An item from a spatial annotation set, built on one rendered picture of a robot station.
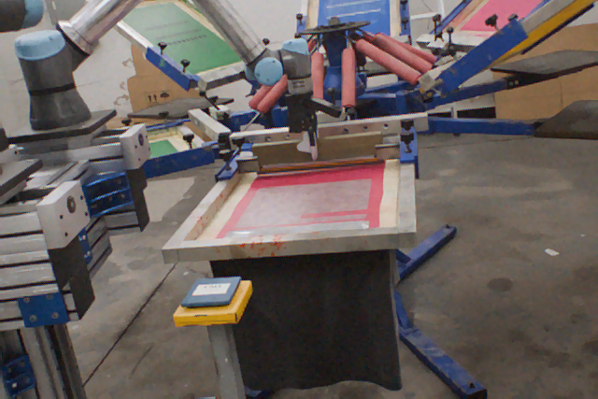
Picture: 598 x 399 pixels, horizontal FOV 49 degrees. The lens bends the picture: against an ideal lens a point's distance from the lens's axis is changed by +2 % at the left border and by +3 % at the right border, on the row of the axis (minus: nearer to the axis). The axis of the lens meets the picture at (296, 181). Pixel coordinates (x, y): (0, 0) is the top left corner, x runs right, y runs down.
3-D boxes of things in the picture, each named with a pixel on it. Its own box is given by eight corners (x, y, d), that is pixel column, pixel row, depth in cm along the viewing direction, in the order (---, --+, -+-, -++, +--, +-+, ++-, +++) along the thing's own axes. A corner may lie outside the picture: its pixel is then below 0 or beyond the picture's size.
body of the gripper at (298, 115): (292, 129, 200) (287, 91, 196) (320, 126, 198) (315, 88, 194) (289, 135, 192) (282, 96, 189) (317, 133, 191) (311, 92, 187)
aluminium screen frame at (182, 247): (417, 248, 137) (416, 232, 136) (163, 263, 149) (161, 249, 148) (414, 146, 210) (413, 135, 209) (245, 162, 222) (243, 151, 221)
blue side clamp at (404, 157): (419, 178, 182) (417, 155, 180) (401, 180, 183) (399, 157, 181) (418, 149, 210) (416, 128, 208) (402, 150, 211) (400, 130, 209)
